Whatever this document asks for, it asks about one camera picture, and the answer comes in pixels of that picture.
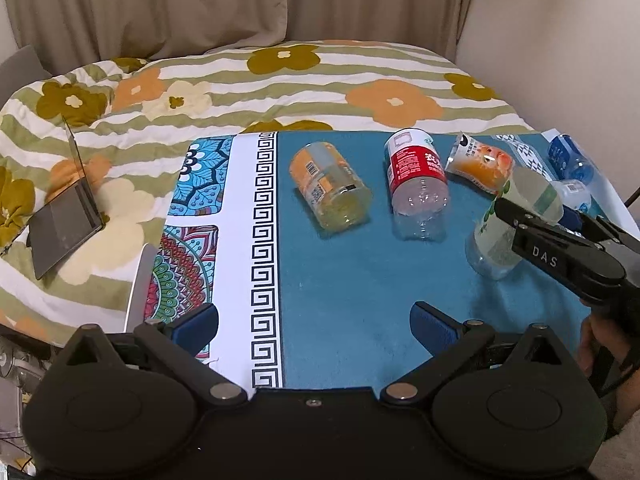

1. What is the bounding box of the green label clear plastic cup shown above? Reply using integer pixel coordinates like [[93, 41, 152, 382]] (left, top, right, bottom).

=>
[[465, 167, 563, 280]]

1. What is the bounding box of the clear white blue cup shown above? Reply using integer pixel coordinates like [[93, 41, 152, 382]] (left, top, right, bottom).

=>
[[551, 179, 591, 214]]

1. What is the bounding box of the orange cartoon label cup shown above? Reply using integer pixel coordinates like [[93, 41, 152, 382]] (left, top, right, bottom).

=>
[[445, 133, 515, 194]]

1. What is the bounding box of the dark blue label cup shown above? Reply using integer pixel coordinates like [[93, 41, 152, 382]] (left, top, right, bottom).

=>
[[548, 133, 599, 188]]

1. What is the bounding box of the red label clear cup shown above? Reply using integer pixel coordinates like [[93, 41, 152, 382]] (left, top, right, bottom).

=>
[[385, 128, 449, 240]]

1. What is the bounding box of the orange label clear cup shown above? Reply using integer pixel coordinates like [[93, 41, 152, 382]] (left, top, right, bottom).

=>
[[288, 141, 372, 233]]

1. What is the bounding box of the person's right hand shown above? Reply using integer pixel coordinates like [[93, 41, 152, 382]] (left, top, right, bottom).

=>
[[576, 308, 631, 394]]

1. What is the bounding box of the teal patterned mat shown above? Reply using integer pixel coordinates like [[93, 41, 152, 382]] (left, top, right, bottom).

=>
[[144, 131, 587, 389]]

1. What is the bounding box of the grey laptop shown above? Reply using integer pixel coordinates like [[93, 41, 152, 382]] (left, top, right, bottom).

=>
[[26, 122, 105, 280]]

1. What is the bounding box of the floral striped quilt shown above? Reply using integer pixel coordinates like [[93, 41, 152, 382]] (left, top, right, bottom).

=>
[[1, 40, 527, 346]]

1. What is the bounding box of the beige curtain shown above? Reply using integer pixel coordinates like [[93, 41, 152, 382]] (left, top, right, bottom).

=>
[[4, 0, 470, 74]]

